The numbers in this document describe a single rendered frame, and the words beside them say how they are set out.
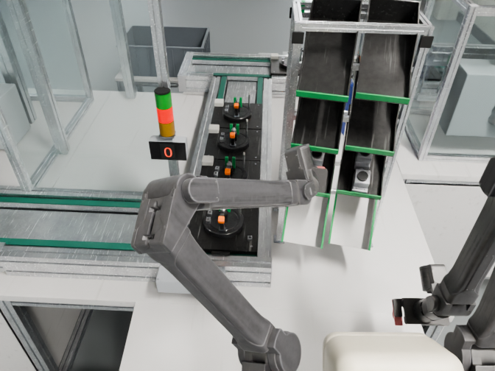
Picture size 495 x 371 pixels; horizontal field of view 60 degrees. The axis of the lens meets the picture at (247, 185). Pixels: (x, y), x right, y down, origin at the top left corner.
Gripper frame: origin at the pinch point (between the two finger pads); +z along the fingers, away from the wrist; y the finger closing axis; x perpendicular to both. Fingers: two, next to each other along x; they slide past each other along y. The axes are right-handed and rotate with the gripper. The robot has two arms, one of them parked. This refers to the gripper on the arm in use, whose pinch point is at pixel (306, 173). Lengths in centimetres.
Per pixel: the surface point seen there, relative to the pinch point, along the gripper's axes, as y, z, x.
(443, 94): -54, 67, -28
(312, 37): 2.6, 1.8, -37.3
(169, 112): 44.1, 9.1, -13.1
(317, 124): -1.6, 2.5, -14.2
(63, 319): 100, 45, 86
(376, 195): -20.9, 4.4, 5.0
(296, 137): 4.0, -0.4, -10.1
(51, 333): 99, 33, 86
